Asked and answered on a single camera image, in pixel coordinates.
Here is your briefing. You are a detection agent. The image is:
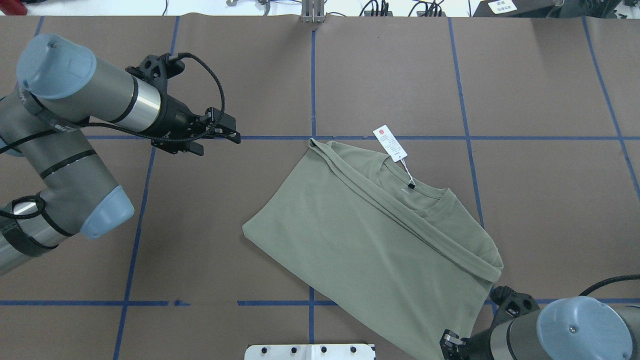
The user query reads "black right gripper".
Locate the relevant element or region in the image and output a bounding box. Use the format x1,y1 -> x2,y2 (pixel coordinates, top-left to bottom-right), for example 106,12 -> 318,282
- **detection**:
439,285 -> 541,360

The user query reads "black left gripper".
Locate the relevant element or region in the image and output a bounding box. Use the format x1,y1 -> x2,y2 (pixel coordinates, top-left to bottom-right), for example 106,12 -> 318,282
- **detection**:
125,54 -> 242,156

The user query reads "olive green long-sleeve shirt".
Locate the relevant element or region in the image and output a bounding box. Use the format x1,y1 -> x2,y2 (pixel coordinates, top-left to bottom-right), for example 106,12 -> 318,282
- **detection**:
242,138 -> 504,360

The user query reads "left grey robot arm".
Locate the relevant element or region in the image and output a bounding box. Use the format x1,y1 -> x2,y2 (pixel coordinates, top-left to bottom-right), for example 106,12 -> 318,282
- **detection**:
1,33 -> 242,275

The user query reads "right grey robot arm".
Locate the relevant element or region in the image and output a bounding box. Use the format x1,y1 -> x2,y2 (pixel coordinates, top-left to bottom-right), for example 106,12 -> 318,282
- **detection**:
439,285 -> 640,360

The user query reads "white paper price tag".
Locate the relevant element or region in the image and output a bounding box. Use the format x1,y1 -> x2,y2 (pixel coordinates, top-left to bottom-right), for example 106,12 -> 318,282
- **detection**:
372,125 -> 408,163

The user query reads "red object at corner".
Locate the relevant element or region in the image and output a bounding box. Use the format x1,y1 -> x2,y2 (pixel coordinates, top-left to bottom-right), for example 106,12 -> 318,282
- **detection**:
0,0 -> 28,16

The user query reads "black cardboard box with label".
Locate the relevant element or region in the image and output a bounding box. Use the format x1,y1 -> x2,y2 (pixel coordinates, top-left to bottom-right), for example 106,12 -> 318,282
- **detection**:
471,0 -> 565,18

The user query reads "white metal robot base pedestal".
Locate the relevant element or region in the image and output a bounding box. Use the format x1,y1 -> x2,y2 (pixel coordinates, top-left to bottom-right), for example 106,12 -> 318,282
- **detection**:
243,343 -> 377,360

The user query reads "metal clamp bracket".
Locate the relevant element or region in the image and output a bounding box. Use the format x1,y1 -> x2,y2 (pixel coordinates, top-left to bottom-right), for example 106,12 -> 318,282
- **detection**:
225,0 -> 271,16

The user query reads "aluminium frame post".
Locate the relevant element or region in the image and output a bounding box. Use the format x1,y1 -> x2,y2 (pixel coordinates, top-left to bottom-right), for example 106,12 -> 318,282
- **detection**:
300,0 -> 326,24

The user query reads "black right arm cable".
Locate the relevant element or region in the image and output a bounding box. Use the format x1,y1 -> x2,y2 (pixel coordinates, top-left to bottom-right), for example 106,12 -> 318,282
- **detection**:
579,274 -> 640,298

